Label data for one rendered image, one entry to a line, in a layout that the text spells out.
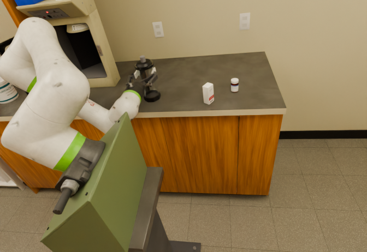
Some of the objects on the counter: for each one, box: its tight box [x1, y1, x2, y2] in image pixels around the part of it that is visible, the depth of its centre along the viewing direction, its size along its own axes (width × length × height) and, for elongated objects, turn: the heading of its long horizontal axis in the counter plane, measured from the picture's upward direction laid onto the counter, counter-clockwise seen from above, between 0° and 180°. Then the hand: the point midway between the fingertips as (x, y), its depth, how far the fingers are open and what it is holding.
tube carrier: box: [134, 60, 159, 98], centre depth 131 cm, size 11×11×21 cm
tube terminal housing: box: [17, 0, 121, 88], centre depth 144 cm, size 25×32×77 cm
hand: (145, 72), depth 127 cm, fingers closed on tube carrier, 9 cm apart
